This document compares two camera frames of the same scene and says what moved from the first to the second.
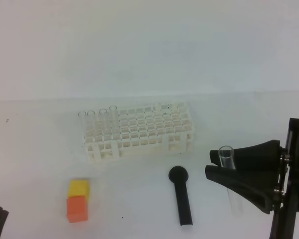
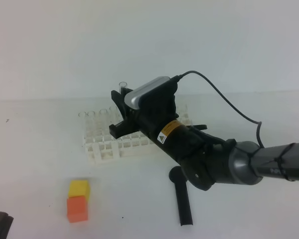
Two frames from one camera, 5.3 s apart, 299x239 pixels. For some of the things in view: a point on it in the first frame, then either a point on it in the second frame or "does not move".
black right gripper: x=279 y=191 -> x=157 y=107
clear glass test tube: x=227 y=157 -> x=122 y=84
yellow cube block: x=79 y=187 does not move
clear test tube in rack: x=113 y=120 does not move
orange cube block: x=76 y=209 does not move
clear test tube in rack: x=90 y=126 does not move
